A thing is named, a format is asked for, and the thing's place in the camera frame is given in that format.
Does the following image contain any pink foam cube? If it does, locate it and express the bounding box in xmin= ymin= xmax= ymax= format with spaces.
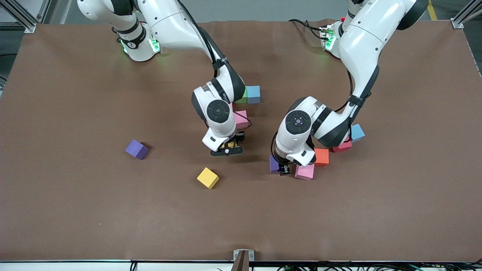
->
xmin=295 ymin=164 xmax=315 ymax=181
xmin=233 ymin=110 xmax=249 ymax=129

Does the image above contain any orange foam cube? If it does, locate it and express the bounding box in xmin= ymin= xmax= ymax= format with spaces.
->
xmin=314 ymin=148 xmax=329 ymax=167

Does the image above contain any light blue foam cube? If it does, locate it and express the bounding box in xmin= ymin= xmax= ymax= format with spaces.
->
xmin=247 ymin=85 xmax=261 ymax=104
xmin=350 ymin=123 xmax=366 ymax=143

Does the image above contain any red foam cube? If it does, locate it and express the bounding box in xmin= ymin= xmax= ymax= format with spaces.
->
xmin=331 ymin=140 xmax=353 ymax=153

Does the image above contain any brown table cover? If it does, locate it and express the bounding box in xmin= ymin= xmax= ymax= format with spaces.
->
xmin=0 ymin=19 xmax=482 ymax=262

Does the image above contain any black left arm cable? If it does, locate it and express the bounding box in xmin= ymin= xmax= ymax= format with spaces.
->
xmin=270 ymin=70 xmax=373 ymax=163

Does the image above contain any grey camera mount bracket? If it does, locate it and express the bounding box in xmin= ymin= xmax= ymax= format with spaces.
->
xmin=230 ymin=249 xmax=255 ymax=271

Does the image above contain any black base cable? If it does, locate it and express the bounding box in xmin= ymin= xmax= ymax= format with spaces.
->
xmin=288 ymin=19 xmax=325 ymax=40

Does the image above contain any aluminium frame extrusion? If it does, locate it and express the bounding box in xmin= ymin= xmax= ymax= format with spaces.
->
xmin=37 ymin=0 xmax=61 ymax=24
xmin=0 ymin=0 xmax=37 ymax=33
xmin=451 ymin=0 xmax=482 ymax=29

